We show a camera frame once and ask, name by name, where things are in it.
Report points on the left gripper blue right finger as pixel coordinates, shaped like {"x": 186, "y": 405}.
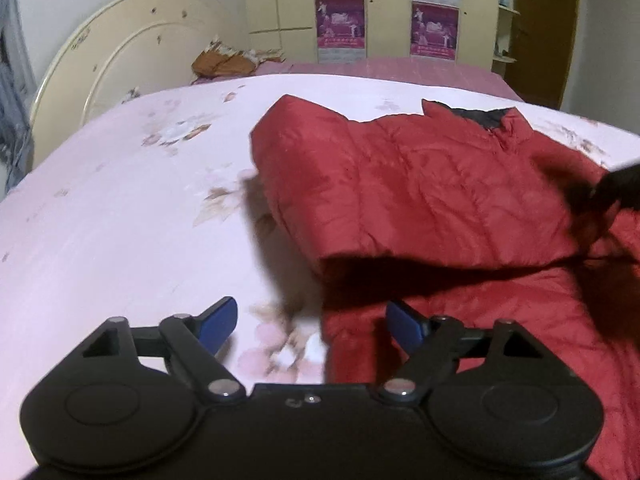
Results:
{"x": 423, "y": 338}

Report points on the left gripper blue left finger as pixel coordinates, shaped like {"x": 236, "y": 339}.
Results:
{"x": 199, "y": 336}

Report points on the red puffer jacket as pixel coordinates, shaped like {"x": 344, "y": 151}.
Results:
{"x": 464, "y": 213}

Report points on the pink floral quilt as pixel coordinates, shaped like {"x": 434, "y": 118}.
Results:
{"x": 156, "y": 208}

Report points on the brown wooden door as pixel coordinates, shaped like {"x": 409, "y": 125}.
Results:
{"x": 542, "y": 43}

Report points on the pink checked bed sheet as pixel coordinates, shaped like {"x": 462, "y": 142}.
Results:
{"x": 425, "y": 71}

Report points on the lower right purple poster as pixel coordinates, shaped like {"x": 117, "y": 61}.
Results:
{"x": 434, "y": 31}

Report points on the cream wooden headboard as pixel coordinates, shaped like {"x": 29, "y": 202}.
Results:
{"x": 127, "y": 49}

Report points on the grey blue curtain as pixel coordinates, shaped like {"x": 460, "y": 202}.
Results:
{"x": 18, "y": 88}

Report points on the lower left purple poster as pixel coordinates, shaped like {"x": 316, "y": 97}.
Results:
{"x": 341, "y": 31}

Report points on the cream yellow wardrobe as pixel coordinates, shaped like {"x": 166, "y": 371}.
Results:
{"x": 290, "y": 26}

